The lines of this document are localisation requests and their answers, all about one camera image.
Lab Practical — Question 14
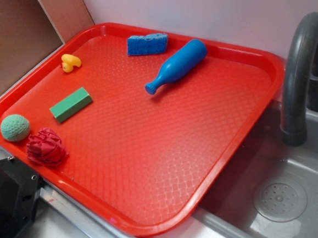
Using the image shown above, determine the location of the blue plastic bottle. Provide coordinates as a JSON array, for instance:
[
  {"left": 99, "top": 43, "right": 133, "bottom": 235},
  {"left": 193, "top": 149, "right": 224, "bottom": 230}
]
[{"left": 145, "top": 39, "right": 208, "bottom": 95}]

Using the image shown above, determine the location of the red plastic tray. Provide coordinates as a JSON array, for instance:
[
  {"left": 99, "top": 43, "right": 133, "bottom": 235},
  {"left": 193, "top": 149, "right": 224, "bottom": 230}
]
[{"left": 0, "top": 23, "right": 284, "bottom": 237}]

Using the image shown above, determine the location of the blue sponge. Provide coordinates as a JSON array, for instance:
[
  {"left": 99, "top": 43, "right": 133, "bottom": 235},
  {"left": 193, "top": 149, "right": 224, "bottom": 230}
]
[{"left": 126, "top": 33, "right": 169, "bottom": 56}]

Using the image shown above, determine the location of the green rectangular block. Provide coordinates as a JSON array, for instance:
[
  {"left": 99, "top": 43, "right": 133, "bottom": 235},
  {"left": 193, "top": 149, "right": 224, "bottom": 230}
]
[{"left": 50, "top": 87, "right": 93, "bottom": 123}]

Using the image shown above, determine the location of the yellow rubber duck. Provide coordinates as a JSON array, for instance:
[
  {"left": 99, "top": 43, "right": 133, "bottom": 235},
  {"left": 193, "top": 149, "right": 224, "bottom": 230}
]
[{"left": 61, "top": 54, "right": 82, "bottom": 73}]

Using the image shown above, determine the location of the crumpled red cloth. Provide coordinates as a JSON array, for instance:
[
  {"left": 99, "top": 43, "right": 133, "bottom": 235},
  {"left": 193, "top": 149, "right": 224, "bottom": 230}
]
[{"left": 26, "top": 128, "right": 68, "bottom": 167}]

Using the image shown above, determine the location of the grey plastic sink basin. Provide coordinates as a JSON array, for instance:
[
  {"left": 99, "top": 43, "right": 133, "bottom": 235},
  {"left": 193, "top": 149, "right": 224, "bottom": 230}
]
[{"left": 194, "top": 102, "right": 318, "bottom": 238}]

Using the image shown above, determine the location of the green textured ball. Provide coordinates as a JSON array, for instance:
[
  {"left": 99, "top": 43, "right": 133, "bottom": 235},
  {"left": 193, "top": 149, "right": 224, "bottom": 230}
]
[{"left": 0, "top": 114, "right": 30, "bottom": 142}]

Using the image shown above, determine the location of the grey toy faucet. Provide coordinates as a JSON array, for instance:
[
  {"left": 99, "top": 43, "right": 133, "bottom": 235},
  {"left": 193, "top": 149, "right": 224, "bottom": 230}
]
[{"left": 281, "top": 12, "right": 318, "bottom": 146}]

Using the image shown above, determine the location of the brown cardboard panel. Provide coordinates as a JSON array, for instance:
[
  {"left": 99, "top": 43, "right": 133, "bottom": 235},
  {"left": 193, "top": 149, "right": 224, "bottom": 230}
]
[{"left": 0, "top": 0, "right": 94, "bottom": 96}]

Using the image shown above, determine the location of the aluminium frame rail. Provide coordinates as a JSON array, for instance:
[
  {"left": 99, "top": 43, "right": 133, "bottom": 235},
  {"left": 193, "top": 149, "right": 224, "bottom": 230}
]
[{"left": 0, "top": 147, "right": 136, "bottom": 238}]

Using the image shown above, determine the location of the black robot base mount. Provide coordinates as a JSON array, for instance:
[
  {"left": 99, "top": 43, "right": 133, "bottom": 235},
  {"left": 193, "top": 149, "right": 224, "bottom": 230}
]
[{"left": 0, "top": 158, "right": 41, "bottom": 238}]

